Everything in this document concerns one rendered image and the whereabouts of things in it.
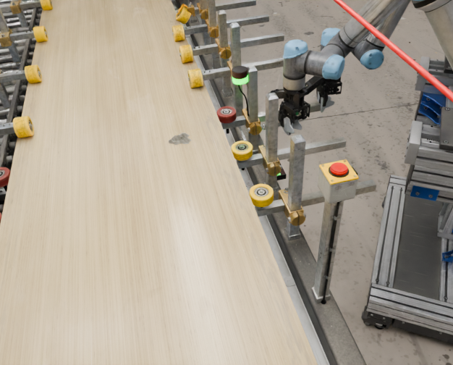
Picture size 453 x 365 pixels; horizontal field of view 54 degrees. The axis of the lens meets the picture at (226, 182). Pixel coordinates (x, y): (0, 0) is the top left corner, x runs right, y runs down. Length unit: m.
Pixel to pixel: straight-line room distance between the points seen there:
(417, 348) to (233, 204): 1.19
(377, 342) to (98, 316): 1.37
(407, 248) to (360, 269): 0.28
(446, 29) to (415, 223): 1.32
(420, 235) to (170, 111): 1.35
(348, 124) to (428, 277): 1.51
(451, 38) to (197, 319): 0.96
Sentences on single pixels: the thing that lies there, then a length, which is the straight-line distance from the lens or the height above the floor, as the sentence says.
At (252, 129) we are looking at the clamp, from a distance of 1.82.
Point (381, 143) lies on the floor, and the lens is 3.24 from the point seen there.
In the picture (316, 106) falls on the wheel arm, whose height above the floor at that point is 0.86.
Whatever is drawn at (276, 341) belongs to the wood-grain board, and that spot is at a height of 0.90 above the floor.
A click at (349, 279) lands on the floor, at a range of 2.39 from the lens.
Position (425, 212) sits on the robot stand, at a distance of 2.50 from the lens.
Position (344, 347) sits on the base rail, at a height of 0.70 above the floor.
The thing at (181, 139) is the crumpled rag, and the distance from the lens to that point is 1.71.
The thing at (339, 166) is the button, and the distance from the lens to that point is 1.07.
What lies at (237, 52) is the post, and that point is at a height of 1.06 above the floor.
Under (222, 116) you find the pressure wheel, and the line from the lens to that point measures 1.82.
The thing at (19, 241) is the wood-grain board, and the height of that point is 0.90.
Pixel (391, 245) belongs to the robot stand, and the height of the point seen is 0.23.
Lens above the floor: 1.92
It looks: 42 degrees down
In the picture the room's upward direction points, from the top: 5 degrees counter-clockwise
